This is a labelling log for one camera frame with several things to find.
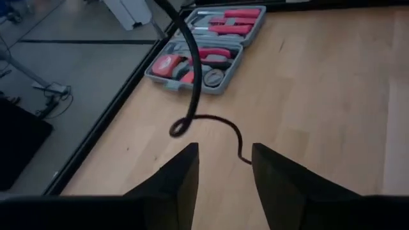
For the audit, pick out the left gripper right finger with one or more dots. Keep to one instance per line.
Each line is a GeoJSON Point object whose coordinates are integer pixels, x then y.
{"type": "Point", "coordinates": [287, 182]}

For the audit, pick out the grey tool case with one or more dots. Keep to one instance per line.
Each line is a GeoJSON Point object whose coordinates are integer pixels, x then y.
{"type": "Point", "coordinates": [220, 40]}

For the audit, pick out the white machine base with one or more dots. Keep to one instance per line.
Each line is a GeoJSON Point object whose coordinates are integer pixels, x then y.
{"type": "Point", "coordinates": [128, 12]}

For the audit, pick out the red tape measure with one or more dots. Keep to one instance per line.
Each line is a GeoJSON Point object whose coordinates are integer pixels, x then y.
{"type": "Point", "coordinates": [166, 64]}

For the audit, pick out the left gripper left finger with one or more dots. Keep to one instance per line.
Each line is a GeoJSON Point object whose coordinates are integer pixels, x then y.
{"type": "Point", "coordinates": [172, 182]}

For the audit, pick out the grey stand leg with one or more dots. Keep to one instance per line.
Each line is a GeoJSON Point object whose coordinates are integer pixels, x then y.
{"type": "Point", "coordinates": [25, 68]}

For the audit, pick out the black floor mat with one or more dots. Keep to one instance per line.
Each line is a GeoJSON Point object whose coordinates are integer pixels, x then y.
{"type": "Point", "coordinates": [19, 143]}

